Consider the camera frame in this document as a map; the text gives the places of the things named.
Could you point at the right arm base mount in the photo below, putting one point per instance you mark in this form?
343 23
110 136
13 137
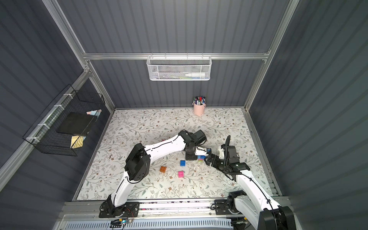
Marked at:
221 207

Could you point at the black notebook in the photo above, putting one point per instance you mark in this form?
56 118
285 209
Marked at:
77 124

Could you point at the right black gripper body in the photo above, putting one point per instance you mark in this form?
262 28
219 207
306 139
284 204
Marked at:
215 160

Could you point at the white bottle in basket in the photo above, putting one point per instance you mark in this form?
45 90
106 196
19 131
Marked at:
196 75

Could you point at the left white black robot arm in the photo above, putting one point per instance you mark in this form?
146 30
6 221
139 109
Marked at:
140 159

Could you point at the aluminium rail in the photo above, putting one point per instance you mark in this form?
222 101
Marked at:
148 208

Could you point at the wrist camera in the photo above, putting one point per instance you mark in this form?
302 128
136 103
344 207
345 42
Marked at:
202 151
221 153

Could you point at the pastel sticky note pad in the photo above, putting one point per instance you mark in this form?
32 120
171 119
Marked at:
94 112

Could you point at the floral table mat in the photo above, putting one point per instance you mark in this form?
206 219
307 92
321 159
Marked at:
150 126

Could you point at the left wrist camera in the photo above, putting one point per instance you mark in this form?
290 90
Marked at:
202 151

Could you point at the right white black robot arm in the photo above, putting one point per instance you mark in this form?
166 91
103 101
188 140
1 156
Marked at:
261 210

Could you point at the orange lego brick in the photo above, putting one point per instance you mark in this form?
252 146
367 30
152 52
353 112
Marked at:
163 169

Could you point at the yellow sticky notes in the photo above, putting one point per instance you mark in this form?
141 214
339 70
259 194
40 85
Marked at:
77 141

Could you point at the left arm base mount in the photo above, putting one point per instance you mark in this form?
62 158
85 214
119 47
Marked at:
130 209

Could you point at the white wire mesh basket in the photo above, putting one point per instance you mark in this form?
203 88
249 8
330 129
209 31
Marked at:
174 68

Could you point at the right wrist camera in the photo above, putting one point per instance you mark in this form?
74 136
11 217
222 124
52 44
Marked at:
221 153

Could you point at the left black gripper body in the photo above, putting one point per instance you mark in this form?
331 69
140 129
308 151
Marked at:
191 155

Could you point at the small green circuit board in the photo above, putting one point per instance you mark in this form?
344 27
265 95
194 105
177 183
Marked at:
118 223

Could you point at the black wire wall basket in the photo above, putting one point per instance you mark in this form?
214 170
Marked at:
44 136

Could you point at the pink lego brick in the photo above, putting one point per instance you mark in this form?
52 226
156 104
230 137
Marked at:
180 174

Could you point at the pink pen cup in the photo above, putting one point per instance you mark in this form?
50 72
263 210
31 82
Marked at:
199 110

